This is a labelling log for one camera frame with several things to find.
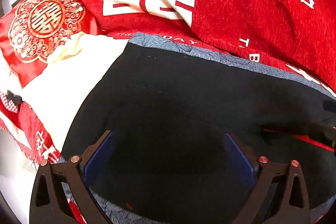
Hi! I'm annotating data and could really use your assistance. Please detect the blue grey patterned cloth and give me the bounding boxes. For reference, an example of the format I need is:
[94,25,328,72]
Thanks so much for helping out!
[59,32,336,224]

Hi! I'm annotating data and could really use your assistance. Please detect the red white checked cloth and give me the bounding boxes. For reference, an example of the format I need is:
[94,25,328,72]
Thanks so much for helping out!
[0,91,23,115]

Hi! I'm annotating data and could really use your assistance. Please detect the black pants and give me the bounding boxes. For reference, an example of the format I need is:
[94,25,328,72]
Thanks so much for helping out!
[61,42,336,219]

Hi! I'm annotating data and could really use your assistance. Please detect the red satin pillow gold print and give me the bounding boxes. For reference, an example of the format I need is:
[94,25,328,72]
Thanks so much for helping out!
[0,0,99,88]

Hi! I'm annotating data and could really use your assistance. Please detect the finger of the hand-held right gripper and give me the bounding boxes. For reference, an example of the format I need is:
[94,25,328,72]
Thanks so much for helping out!
[322,99,336,112]
[308,119,336,151]

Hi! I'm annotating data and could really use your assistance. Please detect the cream cloth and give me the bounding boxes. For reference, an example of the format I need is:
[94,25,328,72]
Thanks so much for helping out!
[20,31,132,169]

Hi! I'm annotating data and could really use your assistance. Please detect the red blanket with white print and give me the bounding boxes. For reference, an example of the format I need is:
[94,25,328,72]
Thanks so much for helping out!
[0,0,336,224]

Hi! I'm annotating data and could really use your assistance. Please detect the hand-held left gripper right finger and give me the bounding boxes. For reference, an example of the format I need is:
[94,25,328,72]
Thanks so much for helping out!
[223,132,311,224]

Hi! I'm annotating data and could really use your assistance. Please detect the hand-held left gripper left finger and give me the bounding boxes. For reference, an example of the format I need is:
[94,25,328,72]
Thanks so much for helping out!
[29,130,117,224]

